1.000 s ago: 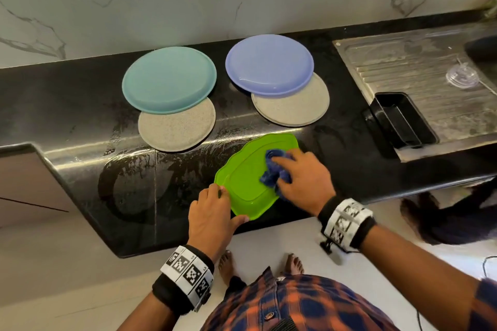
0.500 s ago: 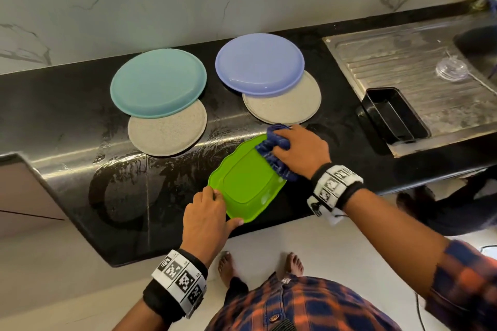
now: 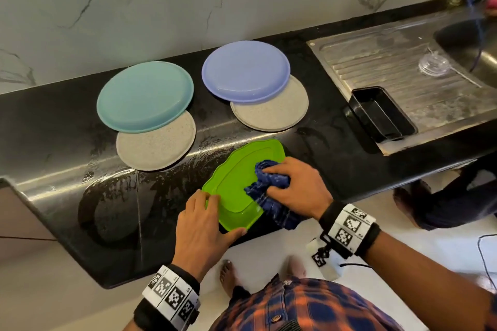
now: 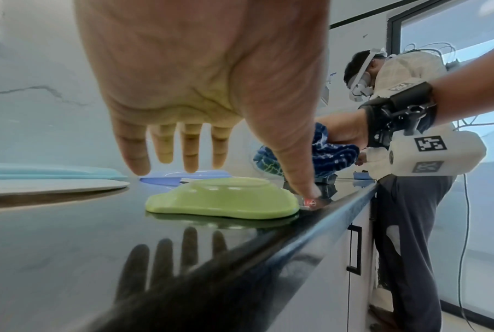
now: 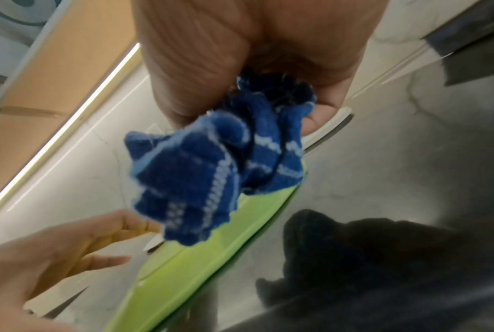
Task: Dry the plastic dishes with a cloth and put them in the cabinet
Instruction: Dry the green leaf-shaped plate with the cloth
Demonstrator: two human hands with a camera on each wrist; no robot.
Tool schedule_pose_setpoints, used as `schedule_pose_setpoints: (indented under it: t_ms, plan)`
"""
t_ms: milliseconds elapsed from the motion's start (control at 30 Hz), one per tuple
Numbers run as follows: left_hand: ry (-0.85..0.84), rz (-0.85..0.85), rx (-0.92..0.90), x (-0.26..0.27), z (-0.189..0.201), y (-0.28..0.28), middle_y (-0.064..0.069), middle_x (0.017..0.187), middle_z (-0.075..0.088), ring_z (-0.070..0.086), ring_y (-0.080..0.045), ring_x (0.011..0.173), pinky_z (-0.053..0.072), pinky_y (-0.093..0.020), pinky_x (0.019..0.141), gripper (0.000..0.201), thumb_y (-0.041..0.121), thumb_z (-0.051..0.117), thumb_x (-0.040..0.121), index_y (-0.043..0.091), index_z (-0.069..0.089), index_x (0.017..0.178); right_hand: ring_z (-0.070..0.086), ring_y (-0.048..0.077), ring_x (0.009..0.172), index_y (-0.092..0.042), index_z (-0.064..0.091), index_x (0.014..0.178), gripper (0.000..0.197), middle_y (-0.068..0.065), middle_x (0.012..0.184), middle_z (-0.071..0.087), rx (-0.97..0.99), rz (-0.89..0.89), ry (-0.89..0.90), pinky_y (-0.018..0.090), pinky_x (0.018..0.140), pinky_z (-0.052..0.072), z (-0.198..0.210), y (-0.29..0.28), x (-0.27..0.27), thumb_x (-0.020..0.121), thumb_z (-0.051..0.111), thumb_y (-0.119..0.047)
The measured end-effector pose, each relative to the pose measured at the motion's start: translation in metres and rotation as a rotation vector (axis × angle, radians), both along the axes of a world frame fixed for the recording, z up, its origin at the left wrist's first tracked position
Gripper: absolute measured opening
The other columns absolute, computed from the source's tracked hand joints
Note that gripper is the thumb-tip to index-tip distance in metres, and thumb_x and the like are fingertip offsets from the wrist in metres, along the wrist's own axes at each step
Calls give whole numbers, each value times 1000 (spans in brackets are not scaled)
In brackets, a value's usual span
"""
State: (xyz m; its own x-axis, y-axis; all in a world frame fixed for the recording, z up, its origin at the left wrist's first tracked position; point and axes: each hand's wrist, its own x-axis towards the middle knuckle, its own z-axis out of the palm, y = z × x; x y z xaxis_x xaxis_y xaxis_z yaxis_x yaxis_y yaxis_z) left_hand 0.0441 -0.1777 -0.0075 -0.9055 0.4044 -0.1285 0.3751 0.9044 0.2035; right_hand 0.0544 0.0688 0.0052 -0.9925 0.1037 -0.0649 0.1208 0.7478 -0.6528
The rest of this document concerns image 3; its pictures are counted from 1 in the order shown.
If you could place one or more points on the teal plate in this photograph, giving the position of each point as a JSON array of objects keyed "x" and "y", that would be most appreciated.
[{"x": 145, "y": 96}]

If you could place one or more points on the lavender plate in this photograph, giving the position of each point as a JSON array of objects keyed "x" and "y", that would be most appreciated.
[{"x": 246, "y": 71}]

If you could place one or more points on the person's left foot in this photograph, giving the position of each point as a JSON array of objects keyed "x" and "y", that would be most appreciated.
[{"x": 229, "y": 276}]

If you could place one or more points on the black plastic tray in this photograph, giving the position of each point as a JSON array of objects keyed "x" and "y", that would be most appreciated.
[{"x": 380, "y": 113}]

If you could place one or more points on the person's right forearm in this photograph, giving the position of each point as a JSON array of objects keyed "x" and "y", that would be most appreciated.
[{"x": 435, "y": 288}]

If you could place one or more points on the brown lower drawer unit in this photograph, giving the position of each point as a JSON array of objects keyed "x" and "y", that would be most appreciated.
[{"x": 23, "y": 222}]

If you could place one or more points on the speckled white plate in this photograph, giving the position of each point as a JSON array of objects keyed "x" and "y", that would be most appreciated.
[
  {"x": 276, "y": 113},
  {"x": 155, "y": 148}
]

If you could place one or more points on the thin grey stick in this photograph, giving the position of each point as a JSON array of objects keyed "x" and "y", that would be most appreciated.
[{"x": 466, "y": 77}]

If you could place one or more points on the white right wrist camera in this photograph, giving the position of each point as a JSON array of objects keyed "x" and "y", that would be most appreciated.
[{"x": 326, "y": 257}]

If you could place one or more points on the steel sink drainboard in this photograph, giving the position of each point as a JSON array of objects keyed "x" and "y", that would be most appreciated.
[{"x": 373, "y": 55}]

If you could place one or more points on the blue striped cloth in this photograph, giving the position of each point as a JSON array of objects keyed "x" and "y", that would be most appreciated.
[{"x": 268, "y": 195}]

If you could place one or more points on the person's left hand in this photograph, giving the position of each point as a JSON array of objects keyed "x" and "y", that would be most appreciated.
[{"x": 200, "y": 238}]

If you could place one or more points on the blue orange plaid shirt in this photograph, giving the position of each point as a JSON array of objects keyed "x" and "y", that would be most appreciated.
[{"x": 303, "y": 307}]

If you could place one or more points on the person's right foot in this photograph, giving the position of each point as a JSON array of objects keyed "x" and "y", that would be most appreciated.
[{"x": 295, "y": 266}]

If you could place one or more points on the person's right hand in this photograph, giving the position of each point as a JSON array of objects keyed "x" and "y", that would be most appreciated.
[{"x": 303, "y": 187}]

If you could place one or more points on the green plate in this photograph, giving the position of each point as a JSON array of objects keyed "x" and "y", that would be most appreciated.
[{"x": 233, "y": 187}]

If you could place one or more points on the clear plastic lid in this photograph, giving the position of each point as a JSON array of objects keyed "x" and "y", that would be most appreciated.
[{"x": 434, "y": 65}]

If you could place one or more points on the red bear cup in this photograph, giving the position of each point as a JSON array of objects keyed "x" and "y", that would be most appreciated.
[{"x": 491, "y": 2}]

